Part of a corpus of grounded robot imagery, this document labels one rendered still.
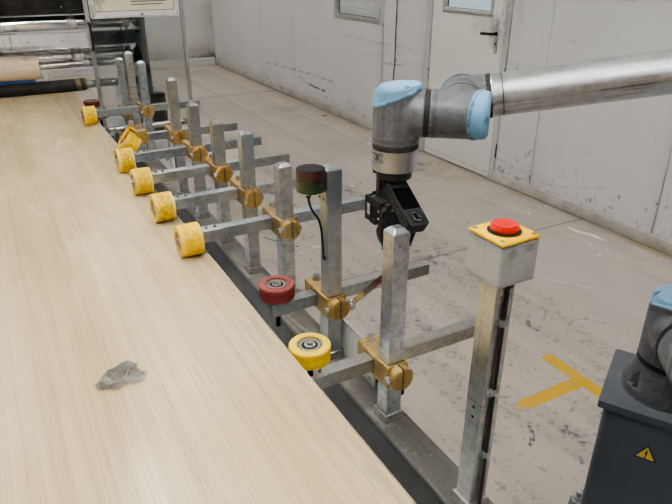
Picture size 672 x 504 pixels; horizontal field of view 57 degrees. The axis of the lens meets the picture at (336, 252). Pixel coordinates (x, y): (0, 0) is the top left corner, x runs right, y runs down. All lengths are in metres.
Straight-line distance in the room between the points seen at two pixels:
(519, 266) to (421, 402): 1.65
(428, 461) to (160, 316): 0.60
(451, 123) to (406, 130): 0.08
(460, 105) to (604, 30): 3.08
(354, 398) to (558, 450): 1.18
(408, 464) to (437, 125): 0.64
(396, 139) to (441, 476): 0.63
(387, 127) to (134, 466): 0.71
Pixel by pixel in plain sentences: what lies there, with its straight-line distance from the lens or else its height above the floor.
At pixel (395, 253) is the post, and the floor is 1.09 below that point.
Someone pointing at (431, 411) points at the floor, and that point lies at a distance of 2.46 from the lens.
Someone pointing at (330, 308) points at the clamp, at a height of 0.86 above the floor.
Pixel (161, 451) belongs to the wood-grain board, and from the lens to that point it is 1.00.
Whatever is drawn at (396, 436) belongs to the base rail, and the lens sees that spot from 1.29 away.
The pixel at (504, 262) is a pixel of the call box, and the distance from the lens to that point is 0.86.
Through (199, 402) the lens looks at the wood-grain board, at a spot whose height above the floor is 0.90.
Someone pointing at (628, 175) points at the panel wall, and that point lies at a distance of 4.14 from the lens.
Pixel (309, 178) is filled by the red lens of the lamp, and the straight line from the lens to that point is 1.25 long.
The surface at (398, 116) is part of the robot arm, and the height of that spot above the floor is 1.30.
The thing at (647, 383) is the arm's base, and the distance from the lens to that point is 1.66.
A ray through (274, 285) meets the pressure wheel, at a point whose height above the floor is 0.91.
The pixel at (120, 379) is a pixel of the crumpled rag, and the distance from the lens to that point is 1.14.
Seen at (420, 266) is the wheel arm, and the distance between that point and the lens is 1.57.
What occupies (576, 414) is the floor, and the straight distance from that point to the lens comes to 2.58.
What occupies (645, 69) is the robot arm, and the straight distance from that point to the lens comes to 1.34.
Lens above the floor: 1.56
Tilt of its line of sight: 26 degrees down
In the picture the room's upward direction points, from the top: straight up
